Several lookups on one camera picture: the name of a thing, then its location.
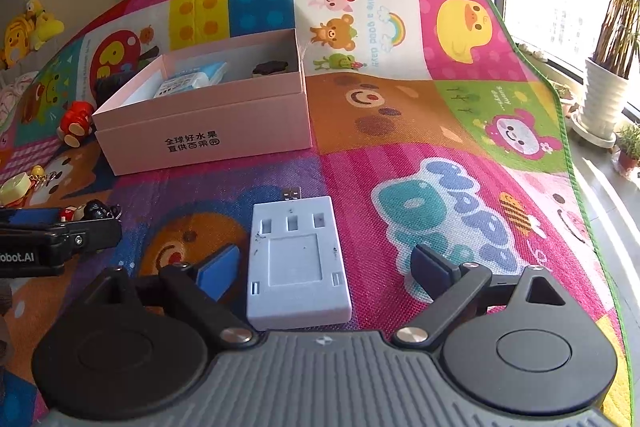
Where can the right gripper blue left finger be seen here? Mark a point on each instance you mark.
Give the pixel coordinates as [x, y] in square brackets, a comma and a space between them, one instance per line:
[216, 274]

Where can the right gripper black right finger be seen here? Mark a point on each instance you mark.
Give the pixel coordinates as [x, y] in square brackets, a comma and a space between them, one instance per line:
[432, 272]

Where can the white USB charger block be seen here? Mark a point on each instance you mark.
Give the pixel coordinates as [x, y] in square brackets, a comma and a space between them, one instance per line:
[296, 275]

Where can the colourful cartoon play mat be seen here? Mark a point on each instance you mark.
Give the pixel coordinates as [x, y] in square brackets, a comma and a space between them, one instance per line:
[424, 122]

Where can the pink cardboard box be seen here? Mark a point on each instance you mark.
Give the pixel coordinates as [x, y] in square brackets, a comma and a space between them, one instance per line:
[239, 117]

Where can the blue white tissue pack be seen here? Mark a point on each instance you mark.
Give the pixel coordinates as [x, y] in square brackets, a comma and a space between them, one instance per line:
[192, 79]

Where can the yellow plush toys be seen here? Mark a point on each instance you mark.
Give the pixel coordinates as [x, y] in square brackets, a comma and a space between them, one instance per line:
[29, 32]

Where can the small dark yellow toy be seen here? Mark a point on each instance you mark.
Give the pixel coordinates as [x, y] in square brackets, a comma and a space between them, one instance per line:
[270, 68]

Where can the small red potted plant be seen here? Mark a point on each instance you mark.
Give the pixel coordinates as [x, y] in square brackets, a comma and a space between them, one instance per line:
[627, 141]

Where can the white potted plant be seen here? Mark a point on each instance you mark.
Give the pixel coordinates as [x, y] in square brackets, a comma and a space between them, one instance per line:
[607, 74]

